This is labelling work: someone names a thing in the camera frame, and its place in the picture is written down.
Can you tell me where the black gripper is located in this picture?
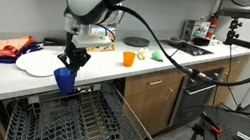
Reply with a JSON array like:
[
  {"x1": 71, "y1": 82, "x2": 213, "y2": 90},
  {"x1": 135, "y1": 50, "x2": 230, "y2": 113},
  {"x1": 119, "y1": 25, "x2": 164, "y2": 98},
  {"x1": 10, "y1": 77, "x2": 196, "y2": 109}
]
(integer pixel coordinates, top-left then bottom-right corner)
[{"x1": 54, "y1": 31, "x2": 95, "y2": 77}]

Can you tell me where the blue plastic cup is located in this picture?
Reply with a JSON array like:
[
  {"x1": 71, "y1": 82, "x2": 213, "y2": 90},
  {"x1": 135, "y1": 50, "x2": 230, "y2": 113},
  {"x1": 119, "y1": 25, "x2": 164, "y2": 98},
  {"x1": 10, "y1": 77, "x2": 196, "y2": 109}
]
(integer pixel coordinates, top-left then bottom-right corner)
[{"x1": 50, "y1": 65, "x2": 79, "y2": 96}]

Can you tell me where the orange plastic cup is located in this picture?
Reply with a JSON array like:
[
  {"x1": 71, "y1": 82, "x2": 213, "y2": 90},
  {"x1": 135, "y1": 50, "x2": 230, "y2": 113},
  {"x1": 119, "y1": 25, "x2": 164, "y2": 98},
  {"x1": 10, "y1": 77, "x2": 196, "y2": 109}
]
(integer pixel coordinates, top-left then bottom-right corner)
[{"x1": 121, "y1": 50, "x2": 137, "y2": 68}]

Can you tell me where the black stapler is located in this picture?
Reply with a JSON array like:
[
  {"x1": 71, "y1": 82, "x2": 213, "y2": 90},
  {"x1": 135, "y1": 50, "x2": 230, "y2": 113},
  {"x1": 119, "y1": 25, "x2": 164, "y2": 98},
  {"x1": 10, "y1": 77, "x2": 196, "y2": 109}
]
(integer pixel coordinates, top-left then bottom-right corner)
[{"x1": 42, "y1": 35, "x2": 68, "y2": 50}]

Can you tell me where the white round plate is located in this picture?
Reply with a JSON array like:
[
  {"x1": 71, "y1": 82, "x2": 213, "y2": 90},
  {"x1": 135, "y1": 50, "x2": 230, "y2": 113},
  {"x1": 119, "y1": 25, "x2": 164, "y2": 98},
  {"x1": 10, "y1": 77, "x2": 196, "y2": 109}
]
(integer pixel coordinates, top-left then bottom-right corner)
[{"x1": 13, "y1": 44, "x2": 68, "y2": 81}]

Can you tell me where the dark blue cloth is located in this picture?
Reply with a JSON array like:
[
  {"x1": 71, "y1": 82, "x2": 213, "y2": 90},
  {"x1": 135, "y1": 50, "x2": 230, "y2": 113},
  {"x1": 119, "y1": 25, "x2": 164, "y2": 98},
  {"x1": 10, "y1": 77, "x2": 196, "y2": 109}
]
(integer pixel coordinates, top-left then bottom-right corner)
[{"x1": 0, "y1": 36, "x2": 44, "y2": 72}]

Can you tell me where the dark grey round plate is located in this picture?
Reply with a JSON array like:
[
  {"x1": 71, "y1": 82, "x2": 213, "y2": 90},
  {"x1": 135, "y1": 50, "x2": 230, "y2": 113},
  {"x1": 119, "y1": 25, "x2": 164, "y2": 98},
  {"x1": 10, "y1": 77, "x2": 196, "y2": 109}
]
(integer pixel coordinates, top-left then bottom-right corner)
[{"x1": 122, "y1": 34, "x2": 151, "y2": 49}]

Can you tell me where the orange cloth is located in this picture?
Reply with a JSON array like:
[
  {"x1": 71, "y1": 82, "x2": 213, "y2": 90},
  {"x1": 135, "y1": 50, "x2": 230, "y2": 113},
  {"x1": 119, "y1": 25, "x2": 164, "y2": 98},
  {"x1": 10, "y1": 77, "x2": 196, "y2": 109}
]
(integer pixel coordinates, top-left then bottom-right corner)
[{"x1": 0, "y1": 30, "x2": 37, "y2": 68}]

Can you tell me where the pale yellow toy food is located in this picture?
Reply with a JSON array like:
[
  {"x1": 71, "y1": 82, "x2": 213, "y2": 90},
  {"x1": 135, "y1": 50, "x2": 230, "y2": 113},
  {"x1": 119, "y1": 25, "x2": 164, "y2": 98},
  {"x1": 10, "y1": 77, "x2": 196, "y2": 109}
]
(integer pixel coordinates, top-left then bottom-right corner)
[{"x1": 136, "y1": 46, "x2": 150, "y2": 61}]

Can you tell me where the green toy food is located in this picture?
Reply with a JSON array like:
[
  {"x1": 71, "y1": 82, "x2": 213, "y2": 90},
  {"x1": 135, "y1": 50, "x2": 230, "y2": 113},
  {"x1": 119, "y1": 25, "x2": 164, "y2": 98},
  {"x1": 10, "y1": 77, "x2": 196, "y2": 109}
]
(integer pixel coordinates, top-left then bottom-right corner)
[{"x1": 150, "y1": 49, "x2": 165, "y2": 63}]

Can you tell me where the wooden cabinet with drawer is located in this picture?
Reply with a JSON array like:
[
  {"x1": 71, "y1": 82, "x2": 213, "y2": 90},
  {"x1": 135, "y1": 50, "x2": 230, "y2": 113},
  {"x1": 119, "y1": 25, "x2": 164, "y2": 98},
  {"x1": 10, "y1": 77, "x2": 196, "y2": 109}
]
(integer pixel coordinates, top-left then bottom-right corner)
[{"x1": 116, "y1": 60, "x2": 187, "y2": 140}]

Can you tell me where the purple toy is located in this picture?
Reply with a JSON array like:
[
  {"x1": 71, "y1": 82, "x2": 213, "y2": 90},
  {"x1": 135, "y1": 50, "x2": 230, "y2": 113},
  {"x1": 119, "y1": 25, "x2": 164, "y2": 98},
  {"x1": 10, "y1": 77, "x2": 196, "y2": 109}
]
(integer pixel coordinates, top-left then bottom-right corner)
[{"x1": 169, "y1": 35, "x2": 182, "y2": 44}]

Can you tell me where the black cooktop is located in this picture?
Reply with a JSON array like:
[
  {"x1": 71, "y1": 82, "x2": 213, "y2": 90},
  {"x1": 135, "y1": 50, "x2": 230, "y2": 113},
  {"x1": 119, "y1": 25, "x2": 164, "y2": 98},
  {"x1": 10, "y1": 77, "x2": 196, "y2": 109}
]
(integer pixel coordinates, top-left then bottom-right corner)
[{"x1": 157, "y1": 36, "x2": 216, "y2": 60}]

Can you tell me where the colourful board game box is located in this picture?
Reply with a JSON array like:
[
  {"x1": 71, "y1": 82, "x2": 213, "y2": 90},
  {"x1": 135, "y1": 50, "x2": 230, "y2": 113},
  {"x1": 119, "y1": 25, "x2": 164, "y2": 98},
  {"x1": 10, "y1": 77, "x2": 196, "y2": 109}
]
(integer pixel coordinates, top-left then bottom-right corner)
[{"x1": 180, "y1": 17, "x2": 212, "y2": 46}]

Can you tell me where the black built-in oven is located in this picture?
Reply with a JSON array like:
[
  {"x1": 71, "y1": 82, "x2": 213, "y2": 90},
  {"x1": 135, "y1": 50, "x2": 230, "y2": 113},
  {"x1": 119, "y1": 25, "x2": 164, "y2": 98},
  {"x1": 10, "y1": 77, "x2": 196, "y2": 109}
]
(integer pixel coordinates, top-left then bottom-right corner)
[{"x1": 168, "y1": 59, "x2": 227, "y2": 136}]

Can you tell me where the small black bowl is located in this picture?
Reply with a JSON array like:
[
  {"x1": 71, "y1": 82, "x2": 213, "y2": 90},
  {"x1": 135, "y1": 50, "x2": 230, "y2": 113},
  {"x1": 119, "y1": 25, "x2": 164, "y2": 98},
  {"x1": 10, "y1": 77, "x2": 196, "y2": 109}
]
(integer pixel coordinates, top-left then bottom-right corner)
[{"x1": 192, "y1": 35, "x2": 212, "y2": 48}]

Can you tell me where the red fire extinguisher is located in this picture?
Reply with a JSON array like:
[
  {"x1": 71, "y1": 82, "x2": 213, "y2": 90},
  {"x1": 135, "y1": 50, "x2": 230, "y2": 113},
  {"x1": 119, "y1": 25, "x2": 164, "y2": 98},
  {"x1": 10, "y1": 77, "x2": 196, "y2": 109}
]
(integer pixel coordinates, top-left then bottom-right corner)
[{"x1": 205, "y1": 12, "x2": 220, "y2": 41}]

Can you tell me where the narrow wooden cabinet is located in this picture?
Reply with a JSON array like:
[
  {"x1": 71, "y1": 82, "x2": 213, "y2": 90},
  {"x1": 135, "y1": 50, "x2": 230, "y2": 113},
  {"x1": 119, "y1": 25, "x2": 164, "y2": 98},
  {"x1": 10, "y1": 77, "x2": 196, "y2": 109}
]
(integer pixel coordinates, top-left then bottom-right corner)
[{"x1": 207, "y1": 49, "x2": 250, "y2": 112}]

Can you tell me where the grey wire dishwasher rack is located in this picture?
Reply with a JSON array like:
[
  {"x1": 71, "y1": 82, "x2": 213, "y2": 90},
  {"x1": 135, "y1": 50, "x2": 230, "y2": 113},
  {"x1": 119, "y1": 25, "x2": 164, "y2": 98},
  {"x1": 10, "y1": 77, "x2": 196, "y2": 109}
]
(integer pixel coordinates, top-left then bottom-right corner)
[{"x1": 4, "y1": 67, "x2": 162, "y2": 140}]

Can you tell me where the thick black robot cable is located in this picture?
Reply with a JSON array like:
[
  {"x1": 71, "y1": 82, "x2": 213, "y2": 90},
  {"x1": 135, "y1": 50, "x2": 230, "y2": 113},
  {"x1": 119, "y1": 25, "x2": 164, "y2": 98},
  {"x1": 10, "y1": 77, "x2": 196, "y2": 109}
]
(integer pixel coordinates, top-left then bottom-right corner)
[{"x1": 95, "y1": 3, "x2": 250, "y2": 116}]

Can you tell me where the thin black camera cable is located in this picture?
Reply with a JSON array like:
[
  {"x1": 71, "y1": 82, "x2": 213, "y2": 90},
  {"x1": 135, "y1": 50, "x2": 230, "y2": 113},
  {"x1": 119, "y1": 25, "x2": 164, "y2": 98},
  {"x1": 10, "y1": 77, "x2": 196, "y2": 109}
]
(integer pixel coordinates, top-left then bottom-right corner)
[{"x1": 218, "y1": 44, "x2": 250, "y2": 112}]

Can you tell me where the orange handled tool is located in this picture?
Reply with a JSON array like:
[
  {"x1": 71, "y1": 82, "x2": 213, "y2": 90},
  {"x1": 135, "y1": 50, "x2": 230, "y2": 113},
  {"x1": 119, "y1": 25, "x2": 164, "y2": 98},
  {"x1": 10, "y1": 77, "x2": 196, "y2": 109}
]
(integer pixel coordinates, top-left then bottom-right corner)
[{"x1": 197, "y1": 111, "x2": 226, "y2": 136}]

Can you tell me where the black stereo camera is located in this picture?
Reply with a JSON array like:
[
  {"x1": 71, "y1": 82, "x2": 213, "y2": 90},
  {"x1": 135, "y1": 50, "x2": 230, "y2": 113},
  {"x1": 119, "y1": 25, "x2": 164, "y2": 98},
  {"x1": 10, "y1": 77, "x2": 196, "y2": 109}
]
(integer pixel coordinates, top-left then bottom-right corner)
[{"x1": 218, "y1": 3, "x2": 250, "y2": 21}]

